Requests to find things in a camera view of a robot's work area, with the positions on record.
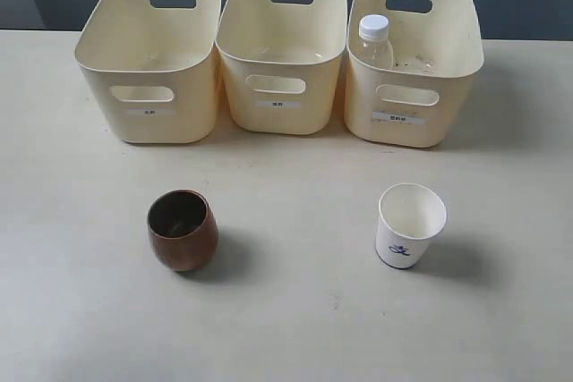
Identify middle cream plastic bin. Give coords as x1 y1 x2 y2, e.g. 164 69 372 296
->
216 0 347 135

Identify left cream plastic bin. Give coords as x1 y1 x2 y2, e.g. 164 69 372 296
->
74 0 222 144

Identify brown wooden cup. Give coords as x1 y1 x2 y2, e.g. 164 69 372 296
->
147 190 218 272

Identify white paper cup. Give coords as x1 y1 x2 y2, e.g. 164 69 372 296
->
375 183 448 269

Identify clear plastic bottle white cap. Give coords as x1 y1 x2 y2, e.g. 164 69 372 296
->
358 14 394 70

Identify right cream plastic bin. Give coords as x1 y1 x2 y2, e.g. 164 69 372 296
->
345 0 483 148

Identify cream plastic bin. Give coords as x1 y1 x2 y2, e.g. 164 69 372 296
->
345 0 483 148
74 0 222 144
216 0 347 135

